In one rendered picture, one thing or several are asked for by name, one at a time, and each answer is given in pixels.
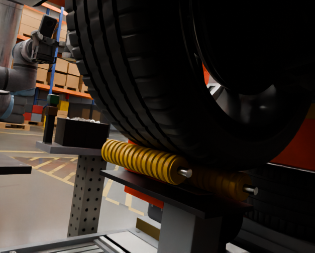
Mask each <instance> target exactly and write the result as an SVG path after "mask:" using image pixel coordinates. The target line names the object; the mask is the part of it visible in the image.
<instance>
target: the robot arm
mask: <svg viewBox="0 0 315 253"><path fill-rule="evenodd" d="M23 6H24V4H22V3H19V2H17V1H14V0H0V118H1V119H5V118H8V117H9V116H10V114H11V112H12V109H13V106H14V95H21V96H33V95H34V94H35V88H36V79H37V70H38V64H56V62H57V57H55V49H56V48H58V51H59V52H60V53H62V52H64V48H65V42H64V41H60V42H58V41H57V40H55V39H52V35H53V32H54V29H55V26H56V24H57V19H56V18H55V17H52V16H50V15H47V14H43V16H42V20H41V23H40V26H39V29H38V30H34V31H32V32H31V36H30V39H27V40H25V41H21V42H18V43H17V44H16V40H17V35H18V30H19V25H20V20H21V15H22V10H23ZM13 59H14V62H13V68H12V69H11V66H12V61H13ZM54 59H55V61H54ZM53 62H54V63H53Z"/></svg>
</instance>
